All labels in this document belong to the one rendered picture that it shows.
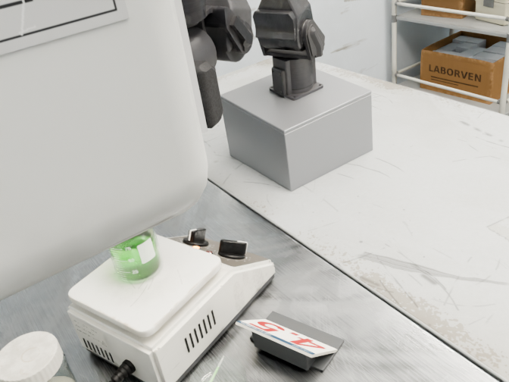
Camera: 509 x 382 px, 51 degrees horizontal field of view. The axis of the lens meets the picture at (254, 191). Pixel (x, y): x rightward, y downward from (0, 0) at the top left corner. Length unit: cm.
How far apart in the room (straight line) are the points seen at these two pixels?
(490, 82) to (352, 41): 66
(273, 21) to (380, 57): 214
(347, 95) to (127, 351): 51
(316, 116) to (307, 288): 28
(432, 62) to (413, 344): 234
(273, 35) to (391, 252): 35
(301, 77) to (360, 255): 31
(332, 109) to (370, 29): 202
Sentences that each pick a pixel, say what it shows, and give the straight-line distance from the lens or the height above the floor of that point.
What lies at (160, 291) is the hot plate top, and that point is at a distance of 55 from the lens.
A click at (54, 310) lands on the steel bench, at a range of 72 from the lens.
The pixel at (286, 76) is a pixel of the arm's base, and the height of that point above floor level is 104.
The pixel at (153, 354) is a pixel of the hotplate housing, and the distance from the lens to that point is 53.
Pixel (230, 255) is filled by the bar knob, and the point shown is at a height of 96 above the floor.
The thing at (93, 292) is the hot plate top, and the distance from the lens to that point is 58.
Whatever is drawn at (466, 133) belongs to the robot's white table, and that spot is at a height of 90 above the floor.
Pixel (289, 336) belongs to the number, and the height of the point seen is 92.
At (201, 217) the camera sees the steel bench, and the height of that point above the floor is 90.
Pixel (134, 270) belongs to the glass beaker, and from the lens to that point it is 55.
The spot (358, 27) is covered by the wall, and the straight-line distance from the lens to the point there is 276.
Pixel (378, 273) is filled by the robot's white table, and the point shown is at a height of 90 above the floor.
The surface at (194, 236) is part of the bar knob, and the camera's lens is 65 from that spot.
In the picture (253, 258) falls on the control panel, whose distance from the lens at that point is 64.
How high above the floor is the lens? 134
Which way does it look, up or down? 31 degrees down
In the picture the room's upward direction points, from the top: 9 degrees counter-clockwise
